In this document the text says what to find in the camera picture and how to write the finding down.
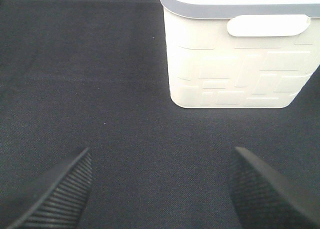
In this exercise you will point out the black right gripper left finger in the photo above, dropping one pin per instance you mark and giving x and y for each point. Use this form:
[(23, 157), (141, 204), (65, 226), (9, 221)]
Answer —
[(56, 199)]

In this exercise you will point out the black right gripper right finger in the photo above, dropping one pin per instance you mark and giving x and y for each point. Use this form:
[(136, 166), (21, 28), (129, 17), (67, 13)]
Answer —
[(263, 198)]

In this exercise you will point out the white plastic bin grey rim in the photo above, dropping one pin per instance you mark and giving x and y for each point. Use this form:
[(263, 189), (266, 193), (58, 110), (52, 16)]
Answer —
[(240, 53)]

